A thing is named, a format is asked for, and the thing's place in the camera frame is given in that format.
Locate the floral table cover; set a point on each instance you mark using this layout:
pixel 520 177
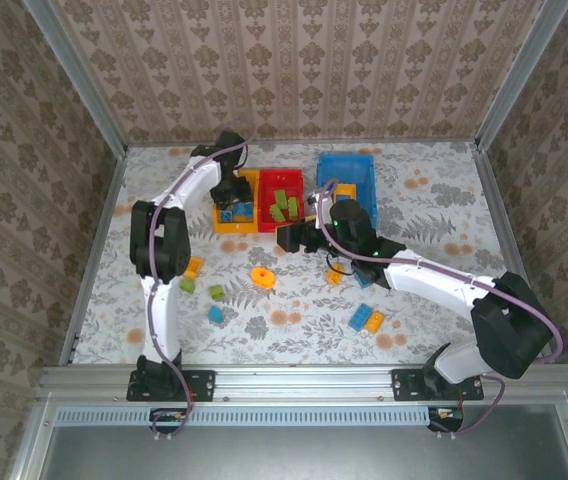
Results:
pixel 304 350

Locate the black connector socket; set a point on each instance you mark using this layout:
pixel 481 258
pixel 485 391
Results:
pixel 446 414
pixel 169 415

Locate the grey metal panel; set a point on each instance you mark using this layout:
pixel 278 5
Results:
pixel 289 455

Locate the red plastic bin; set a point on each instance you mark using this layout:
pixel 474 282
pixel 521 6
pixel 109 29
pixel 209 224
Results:
pixel 266 182

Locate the aluminium table edge rail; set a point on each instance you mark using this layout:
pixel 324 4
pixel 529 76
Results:
pixel 93 250
pixel 495 200

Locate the yellow plastic bin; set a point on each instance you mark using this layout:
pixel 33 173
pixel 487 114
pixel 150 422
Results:
pixel 224 227

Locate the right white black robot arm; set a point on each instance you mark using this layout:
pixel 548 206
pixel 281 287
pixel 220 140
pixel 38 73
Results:
pixel 434 280

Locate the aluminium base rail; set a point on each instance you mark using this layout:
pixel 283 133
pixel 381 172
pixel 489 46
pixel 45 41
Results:
pixel 304 382

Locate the blue plastic bin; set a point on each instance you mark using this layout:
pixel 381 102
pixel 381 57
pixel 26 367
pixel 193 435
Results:
pixel 349 167

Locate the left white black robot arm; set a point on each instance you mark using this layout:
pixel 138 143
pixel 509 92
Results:
pixel 161 320

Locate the thin grey table edge strip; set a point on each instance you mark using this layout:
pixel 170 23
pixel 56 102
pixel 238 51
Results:
pixel 294 143

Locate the aluminium upright frame post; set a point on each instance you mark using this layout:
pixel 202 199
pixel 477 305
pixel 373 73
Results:
pixel 78 75
pixel 519 75

